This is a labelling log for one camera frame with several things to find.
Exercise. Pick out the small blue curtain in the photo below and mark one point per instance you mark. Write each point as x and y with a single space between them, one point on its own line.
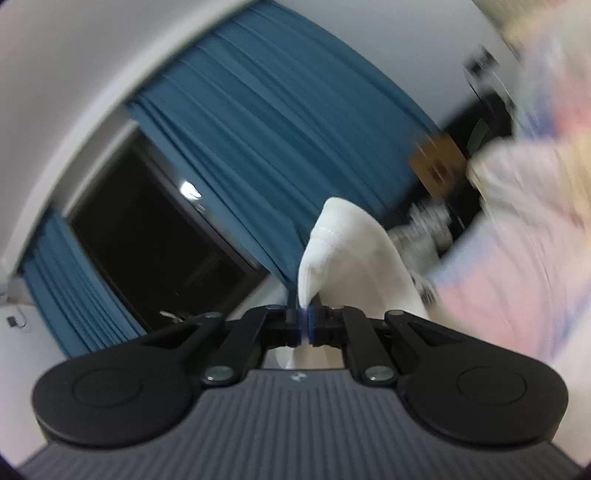
69 290

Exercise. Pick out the wall power adapter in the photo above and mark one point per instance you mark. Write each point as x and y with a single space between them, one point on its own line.
11 320

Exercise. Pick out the white garment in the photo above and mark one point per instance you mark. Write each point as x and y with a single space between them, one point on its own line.
341 258

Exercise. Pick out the pastel printed blanket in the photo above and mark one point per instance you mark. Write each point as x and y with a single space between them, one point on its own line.
521 207

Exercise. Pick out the brown cardboard box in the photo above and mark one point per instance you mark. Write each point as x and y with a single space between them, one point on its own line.
437 159

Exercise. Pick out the large blue curtain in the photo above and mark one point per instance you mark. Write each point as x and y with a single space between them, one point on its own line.
277 138

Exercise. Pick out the dark window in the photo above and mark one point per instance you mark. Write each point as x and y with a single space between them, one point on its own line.
157 240

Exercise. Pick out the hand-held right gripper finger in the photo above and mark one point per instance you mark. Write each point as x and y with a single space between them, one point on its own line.
301 323
311 323

